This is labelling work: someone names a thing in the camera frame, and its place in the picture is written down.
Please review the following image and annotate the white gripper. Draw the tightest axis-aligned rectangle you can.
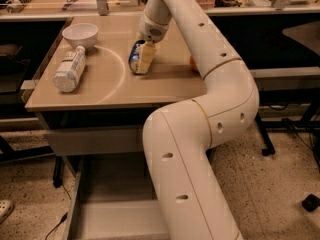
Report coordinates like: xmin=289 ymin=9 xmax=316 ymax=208
xmin=134 ymin=13 xmax=170 ymax=74

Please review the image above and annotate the blue pepsi can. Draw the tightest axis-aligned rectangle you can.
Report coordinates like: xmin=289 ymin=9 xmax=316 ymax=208
xmin=128 ymin=40 xmax=145 ymax=74

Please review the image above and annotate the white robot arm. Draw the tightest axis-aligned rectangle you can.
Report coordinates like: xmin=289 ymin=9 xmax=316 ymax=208
xmin=140 ymin=0 xmax=259 ymax=240

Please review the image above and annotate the grey drawer cabinet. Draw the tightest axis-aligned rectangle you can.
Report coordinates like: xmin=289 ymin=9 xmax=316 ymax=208
xmin=21 ymin=13 xmax=214 ymax=240

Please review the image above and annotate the open middle drawer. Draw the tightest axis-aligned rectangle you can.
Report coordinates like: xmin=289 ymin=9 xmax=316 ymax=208
xmin=62 ymin=152 xmax=170 ymax=240

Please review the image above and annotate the orange fruit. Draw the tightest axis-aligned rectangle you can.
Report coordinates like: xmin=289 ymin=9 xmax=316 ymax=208
xmin=189 ymin=56 xmax=199 ymax=72

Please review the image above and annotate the white bowl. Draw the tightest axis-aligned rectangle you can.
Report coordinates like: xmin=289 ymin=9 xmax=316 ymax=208
xmin=62 ymin=23 xmax=98 ymax=50

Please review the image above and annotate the clear plastic water bottle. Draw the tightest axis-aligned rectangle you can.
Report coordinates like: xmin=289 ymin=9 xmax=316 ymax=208
xmin=53 ymin=46 xmax=86 ymax=93

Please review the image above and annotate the black table leg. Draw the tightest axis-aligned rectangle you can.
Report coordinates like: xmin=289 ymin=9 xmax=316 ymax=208
xmin=255 ymin=114 xmax=275 ymax=156

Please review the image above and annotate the white shoe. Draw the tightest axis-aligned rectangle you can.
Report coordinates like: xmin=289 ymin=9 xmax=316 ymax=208
xmin=0 ymin=199 xmax=14 ymax=224

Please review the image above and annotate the black caster wheel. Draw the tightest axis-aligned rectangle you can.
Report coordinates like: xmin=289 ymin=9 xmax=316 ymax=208
xmin=302 ymin=194 xmax=320 ymax=212

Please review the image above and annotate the black floor cable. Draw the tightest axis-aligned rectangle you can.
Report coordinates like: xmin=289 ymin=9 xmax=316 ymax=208
xmin=44 ymin=183 xmax=73 ymax=240

